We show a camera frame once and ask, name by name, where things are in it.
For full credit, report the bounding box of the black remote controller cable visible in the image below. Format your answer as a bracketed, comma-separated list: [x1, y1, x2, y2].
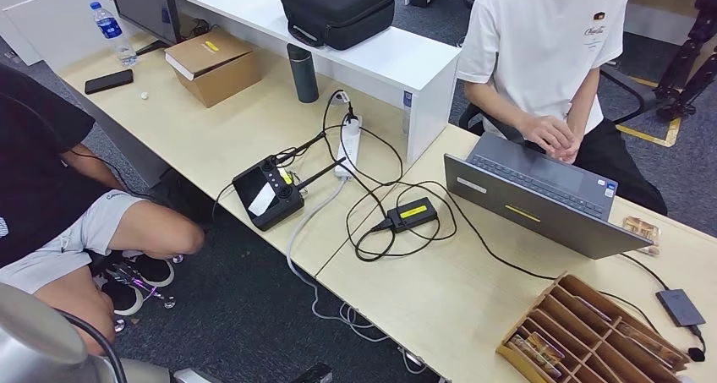
[211, 124, 346, 223]

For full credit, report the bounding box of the white power strip cable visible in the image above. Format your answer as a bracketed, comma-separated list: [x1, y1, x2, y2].
[285, 178, 430, 375]

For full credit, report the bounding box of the black card reader cable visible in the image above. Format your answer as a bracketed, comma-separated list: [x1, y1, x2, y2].
[618, 252, 670, 292]

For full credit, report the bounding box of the dark grey card reader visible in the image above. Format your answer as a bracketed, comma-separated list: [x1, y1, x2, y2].
[656, 288, 707, 328]

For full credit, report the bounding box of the wooden card organiser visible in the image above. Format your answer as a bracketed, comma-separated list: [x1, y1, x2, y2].
[495, 272, 691, 383]

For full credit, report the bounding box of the black carrying case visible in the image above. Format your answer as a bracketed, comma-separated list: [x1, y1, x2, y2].
[276, 0, 396, 52]

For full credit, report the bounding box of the patterned room key card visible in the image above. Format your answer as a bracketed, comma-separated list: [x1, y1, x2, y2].
[509, 338, 550, 379]
[616, 321, 685, 364]
[526, 331, 566, 364]

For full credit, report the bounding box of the black bag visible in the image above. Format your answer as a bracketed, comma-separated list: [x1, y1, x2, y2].
[162, 170, 220, 227]

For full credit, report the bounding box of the person's left hand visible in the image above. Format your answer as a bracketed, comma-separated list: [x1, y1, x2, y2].
[554, 134, 585, 165]

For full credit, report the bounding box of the chrome chair base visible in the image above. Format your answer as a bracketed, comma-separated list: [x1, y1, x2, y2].
[95, 254, 186, 334]

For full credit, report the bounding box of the dark thermos bottle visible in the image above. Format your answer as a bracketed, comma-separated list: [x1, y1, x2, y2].
[286, 43, 321, 105]

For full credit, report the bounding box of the black adapter with yellow label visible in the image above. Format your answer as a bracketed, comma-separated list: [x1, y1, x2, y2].
[386, 197, 440, 235]

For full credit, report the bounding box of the black adapter output cable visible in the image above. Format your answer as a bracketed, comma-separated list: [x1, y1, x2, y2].
[394, 181, 707, 364]

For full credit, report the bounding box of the grey laptop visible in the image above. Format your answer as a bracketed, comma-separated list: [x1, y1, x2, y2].
[443, 133, 654, 260]

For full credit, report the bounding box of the brown cardboard box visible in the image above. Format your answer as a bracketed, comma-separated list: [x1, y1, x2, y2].
[164, 30, 263, 110]

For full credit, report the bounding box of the white partition panel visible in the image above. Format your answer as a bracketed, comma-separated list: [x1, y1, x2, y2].
[0, 0, 150, 74]

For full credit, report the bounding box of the person's right hand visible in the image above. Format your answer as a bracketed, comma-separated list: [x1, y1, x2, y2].
[516, 114, 577, 157]

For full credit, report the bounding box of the black office chair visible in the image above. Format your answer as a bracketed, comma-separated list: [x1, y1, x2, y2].
[457, 66, 660, 146]

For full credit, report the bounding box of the black remote controller with antennas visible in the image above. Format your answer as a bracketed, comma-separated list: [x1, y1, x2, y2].
[232, 134, 348, 234]

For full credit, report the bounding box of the black monitor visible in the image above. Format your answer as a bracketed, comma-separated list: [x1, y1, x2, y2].
[106, 0, 183, 57]

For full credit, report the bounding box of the white power strip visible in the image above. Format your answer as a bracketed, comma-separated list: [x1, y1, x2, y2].
[335, 115, 364, 182]

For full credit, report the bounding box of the white desk shelf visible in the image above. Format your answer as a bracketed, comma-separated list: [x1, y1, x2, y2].
[167, 0, 462, 167]

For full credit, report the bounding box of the black metal stand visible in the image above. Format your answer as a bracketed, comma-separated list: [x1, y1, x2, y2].
[652, 0, 717, 123]

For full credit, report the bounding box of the yellow floor tape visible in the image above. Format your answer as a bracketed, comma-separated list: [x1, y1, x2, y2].
[616, 76, 683, 149]

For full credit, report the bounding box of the black adapter input cable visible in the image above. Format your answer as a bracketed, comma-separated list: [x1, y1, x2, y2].
[322, 90, 459, 264]

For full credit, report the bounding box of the clear water bottle blue label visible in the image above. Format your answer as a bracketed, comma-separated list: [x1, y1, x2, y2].
[89, 1, 139, 68]

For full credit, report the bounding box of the person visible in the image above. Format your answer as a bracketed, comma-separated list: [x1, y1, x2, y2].
[0, 63, 205, 356]
[456, 0, 669, 216]

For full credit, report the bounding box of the black smartphone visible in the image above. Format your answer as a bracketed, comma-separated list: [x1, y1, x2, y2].
[84, 68, 135, 96]

